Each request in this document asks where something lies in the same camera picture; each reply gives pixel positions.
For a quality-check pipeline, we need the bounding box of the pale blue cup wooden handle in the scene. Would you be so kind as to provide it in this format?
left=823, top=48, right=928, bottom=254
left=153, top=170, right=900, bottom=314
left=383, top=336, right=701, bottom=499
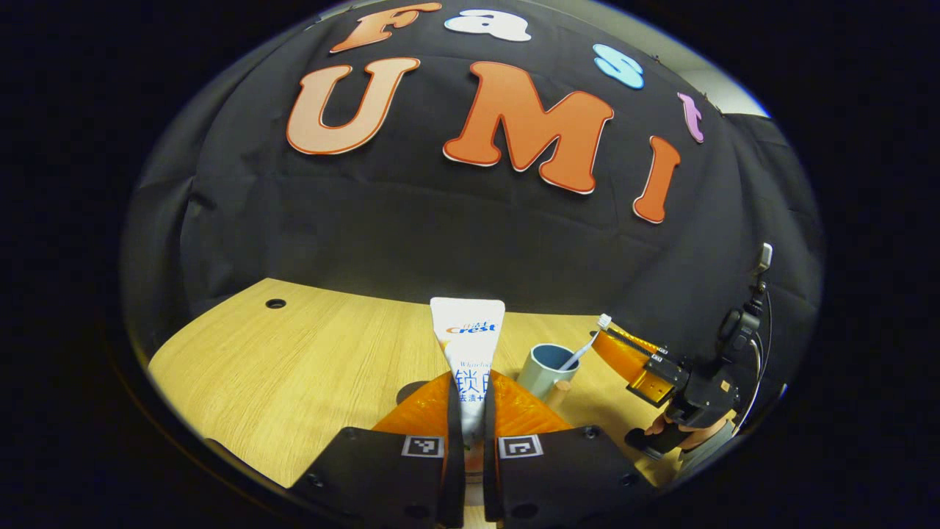
left=516, top=343, right=581, bottom=409

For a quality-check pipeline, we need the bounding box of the black backdrop cloth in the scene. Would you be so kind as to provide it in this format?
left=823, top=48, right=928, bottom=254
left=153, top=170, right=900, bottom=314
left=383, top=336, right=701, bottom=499
left=121, top=0, right=823, bottom=442

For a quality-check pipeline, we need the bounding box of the black cable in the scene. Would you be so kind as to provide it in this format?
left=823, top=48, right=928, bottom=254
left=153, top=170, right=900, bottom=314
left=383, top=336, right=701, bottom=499
left=734, top=290, right=773, bottom=434

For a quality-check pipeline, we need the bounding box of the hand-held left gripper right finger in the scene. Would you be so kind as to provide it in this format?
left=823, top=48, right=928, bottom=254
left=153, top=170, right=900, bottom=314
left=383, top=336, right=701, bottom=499
left=482, top=370, right=656, bottom=528

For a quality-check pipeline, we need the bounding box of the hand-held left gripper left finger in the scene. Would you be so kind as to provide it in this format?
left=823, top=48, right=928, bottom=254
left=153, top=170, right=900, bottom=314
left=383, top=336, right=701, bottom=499
left=289, top=370, right=467, bottom=528

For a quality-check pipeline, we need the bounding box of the dark round coaster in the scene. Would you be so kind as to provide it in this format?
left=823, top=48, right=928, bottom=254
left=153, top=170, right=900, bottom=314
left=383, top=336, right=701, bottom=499
left=395, top=380, right=434, bottom=406

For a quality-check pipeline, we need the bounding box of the white toothbrush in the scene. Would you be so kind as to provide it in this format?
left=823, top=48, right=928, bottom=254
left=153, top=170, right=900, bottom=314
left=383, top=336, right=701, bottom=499
left=558, top=314, right=612, bottom=372

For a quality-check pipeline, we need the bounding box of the white toothpaste tube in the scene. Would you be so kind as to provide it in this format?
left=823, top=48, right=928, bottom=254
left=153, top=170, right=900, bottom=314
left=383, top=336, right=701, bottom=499
left=430, top=297, right=506, bottom=471

